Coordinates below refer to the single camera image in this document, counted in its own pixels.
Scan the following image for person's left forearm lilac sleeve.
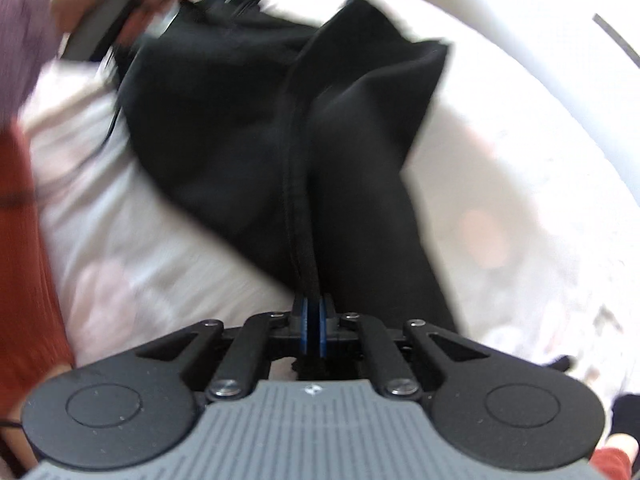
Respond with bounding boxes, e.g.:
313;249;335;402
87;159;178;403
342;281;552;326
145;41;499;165
0;0;63;126

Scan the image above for person's orange ribbed garment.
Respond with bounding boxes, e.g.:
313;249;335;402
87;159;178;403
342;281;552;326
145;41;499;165
0;125;76;411

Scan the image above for dark wall strip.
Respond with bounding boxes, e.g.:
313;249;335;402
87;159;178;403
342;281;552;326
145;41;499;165
592;12;640;68

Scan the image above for black pants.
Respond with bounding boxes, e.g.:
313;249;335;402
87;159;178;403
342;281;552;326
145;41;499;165
111;0;463;381

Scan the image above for dark cloth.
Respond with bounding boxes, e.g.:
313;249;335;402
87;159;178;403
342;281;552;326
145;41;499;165
612;394;640;436

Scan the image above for white floral bed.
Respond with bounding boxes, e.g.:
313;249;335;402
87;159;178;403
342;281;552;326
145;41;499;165
17;0;640;411

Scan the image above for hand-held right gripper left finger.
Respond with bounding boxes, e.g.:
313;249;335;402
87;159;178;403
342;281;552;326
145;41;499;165
136;296;315;402

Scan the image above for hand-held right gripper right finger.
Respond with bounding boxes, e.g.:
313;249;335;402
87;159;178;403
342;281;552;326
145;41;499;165
316;294;493;402

